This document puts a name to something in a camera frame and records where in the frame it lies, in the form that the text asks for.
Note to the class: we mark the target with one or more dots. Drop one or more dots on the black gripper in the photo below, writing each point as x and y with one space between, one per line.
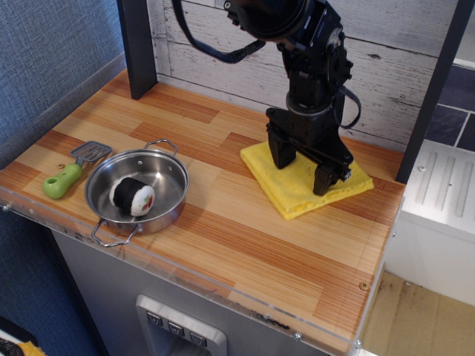
315 135

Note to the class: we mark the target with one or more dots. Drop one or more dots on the yellow towel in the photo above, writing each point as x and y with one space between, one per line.
290 189

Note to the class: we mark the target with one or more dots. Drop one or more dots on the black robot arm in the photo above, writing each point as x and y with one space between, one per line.
310 37

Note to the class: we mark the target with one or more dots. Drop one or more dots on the yellow black object corner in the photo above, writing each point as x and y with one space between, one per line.
17 341

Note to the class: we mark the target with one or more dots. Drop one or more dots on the stainless steel pan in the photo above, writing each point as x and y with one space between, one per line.
156 165

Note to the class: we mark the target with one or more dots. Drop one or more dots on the white ribbed box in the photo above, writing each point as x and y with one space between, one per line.
433 239

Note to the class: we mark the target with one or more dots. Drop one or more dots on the plush sushi roll toy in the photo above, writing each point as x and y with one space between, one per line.
132 196

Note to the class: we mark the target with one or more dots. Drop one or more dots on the silver dispenser button panel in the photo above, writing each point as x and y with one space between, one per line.
168 331

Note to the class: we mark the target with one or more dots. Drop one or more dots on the grey toy fridge cabinet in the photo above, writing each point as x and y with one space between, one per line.
182 296

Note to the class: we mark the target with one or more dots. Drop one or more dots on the clear acrylic edge guard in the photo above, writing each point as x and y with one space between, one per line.
311 278

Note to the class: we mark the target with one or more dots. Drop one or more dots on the dark right frame post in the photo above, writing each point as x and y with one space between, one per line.
456 30

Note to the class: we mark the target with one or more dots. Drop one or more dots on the dark frame post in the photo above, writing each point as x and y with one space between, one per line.
456 30
138 47

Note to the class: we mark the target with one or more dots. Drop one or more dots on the dark left frame post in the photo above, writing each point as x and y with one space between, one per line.
138 47

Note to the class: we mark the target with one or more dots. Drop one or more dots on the green handled grey spatula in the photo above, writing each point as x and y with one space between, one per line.
57 186

